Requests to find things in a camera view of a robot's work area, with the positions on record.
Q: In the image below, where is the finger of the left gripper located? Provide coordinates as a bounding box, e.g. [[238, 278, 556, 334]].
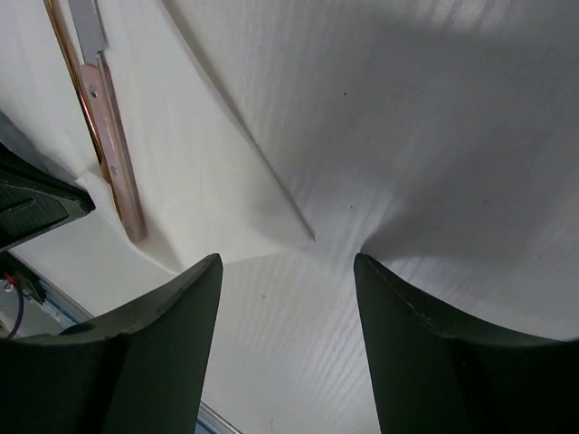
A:
[[1, 146, 96, 251]]

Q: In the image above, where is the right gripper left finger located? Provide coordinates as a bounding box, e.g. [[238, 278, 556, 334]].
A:
[[0, 252, 224, 434]]

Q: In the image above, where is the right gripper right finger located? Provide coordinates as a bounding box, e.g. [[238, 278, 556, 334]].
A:
[[354, 253, 578, 433]]

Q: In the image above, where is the gold fork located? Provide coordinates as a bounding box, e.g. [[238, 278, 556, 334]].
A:
[[43, 0, 119, 212]]

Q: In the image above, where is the pink handled knife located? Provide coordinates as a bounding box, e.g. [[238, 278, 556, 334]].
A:
[[68, 0, 147, 243]]

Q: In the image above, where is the white paper napkin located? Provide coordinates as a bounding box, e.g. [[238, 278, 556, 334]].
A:
[[1, 1, 312, 272]]

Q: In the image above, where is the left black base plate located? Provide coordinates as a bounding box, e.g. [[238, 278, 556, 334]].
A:
[[1, 251, 46, 304]]

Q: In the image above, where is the aluminium front rail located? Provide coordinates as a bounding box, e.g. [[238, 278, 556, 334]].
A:
[[8, 250, 245, 434]]

